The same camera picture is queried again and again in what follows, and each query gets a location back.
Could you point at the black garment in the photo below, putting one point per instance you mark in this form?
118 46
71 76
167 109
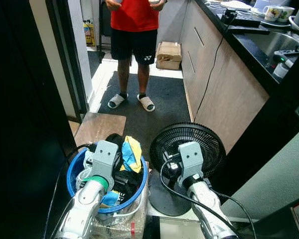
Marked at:
125 181

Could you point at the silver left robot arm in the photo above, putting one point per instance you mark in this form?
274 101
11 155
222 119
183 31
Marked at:
84 206

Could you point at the brown wooden floor board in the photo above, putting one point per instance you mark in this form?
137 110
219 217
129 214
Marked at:
99 128

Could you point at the blue plastic laundry basket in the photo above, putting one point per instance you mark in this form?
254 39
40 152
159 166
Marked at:
139 191

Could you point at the yellow and blue garment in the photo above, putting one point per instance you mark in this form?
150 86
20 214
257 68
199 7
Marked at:
132 154

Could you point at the dark grey floor mat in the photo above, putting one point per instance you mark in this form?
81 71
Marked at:
164 99

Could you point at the clear plastic wrapped pack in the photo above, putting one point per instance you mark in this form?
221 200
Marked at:
124 224

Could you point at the wooden kitchen cabinet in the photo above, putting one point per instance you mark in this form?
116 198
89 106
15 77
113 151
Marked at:
229 94

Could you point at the brown cardboard box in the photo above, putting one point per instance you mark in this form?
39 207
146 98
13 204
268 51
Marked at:
169 55

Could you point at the yellow plastic bottle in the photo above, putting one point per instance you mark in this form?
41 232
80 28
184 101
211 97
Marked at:
88 34

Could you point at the grey power strip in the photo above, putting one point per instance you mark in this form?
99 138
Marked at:
287 53

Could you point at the person in red shirt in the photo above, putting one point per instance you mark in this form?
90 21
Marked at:
134 20

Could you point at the black countertop device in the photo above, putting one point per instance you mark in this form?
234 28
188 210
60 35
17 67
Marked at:
241 21

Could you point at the white patterned mug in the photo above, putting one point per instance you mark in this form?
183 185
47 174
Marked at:
287 15
272 13

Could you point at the white plate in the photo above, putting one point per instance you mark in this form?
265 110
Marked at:
236 5

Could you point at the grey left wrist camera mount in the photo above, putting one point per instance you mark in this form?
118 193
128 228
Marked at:
104 159

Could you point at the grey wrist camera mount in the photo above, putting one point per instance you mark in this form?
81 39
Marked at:
192 159
104 159

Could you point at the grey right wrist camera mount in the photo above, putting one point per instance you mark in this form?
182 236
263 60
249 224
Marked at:
192 159

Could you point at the dark door frame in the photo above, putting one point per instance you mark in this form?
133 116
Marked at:
65 55

